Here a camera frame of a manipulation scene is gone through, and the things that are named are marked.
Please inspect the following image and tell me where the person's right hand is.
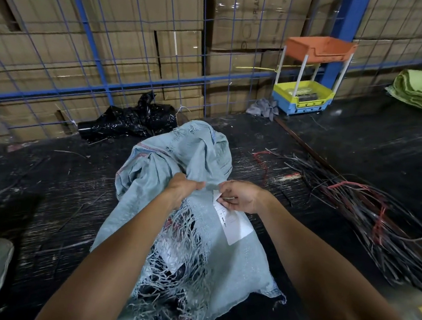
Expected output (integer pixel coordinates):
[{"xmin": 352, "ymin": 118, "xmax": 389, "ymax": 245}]
[{"xmin": 215, "ymin": 178, "xmax": 271, "ymax": 216}]

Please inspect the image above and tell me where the person's left hand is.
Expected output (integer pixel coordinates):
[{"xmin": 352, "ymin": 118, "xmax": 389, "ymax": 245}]
[{"xmin": 160, "ymin": 171, "xmax": 207, "ymax": 214}]

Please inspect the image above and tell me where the white paper label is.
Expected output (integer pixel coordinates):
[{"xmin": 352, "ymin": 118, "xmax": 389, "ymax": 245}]
[{"xmin": 208, "ymin": 189, "xmax": 258, "ymax": 248}]

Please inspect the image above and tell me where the grey woven plastic sack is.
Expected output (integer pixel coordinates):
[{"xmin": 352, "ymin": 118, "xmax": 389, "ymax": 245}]
[{"xmin": 83, "ymin": 111, "xmax": 305, "ymax": 320}]

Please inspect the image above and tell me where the person's left forearm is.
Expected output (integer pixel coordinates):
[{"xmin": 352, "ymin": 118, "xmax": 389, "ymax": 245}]
[{"xmin": 34, "ymin": 179, "xmax": 178, "ymax": 320}]

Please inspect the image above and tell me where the person's right forearm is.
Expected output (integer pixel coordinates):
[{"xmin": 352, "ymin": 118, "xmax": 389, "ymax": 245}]
[{"xmin": 245, "ymin": 189, "xmax": 422, "ymax": 320}]

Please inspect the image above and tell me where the grey crumpled cloth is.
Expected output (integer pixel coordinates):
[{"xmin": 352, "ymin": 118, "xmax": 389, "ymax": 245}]
[{"xmin": 245, "ymin": 96, "xmax": 281, "ymax": 122}]

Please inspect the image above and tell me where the black plastic bag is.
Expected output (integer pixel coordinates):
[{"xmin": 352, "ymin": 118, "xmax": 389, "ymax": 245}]
[{"xmin": 76, "ymin": 84, "xmax": 181, "ymax": 150}]

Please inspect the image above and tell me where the colourful plastic tiered rack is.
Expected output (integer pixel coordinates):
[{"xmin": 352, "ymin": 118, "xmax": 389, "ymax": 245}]
[{"xmin": 270, "ymin": 32, "xmax": 359, "ymax": 122}]

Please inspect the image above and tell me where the stack of cardboard boxes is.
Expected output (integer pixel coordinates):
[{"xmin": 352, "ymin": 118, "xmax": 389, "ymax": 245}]
[{"xmin": 0, "ymin": 0, "xmax": 422, "ymax": 192}]

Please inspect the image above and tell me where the pile of black strapping bands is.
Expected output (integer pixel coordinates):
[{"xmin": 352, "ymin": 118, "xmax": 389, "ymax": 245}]
[{"xmin": 239, "ymin": 146, "xmax": 422, "ymax": 297}]

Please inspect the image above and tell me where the blue wire mesh fence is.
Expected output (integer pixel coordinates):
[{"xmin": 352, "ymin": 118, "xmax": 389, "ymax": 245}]
[{"xmin": 0, "ymin": 0, "xmax": 422, "ymax": 188}]

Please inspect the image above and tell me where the blue steel post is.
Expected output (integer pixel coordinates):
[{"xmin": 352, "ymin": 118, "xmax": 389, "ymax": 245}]
[{"xmin": 318, "ymin": 0, "xmax": 372, "ymax": 92}]

